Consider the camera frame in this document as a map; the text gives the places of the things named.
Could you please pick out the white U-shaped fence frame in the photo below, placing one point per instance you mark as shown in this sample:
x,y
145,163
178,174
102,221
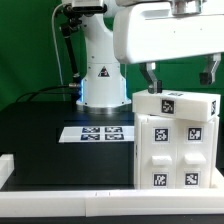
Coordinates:
x,y
108,202

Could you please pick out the white marker base plate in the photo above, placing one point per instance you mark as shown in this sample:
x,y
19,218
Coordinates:
x,y
78,134

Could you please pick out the white cabinet top block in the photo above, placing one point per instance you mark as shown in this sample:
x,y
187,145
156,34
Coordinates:
x,y
177,104

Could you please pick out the white cabinet door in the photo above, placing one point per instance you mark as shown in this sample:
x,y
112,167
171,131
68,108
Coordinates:
x,y
194,153
158,153

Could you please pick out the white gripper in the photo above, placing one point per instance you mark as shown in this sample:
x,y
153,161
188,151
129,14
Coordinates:
x,y
149,32

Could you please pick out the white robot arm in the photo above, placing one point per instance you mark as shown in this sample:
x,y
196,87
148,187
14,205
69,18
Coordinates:
x,y
103,89

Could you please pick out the white cabinet body box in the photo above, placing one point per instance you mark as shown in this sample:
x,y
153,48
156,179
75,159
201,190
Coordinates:
x,y
139,120

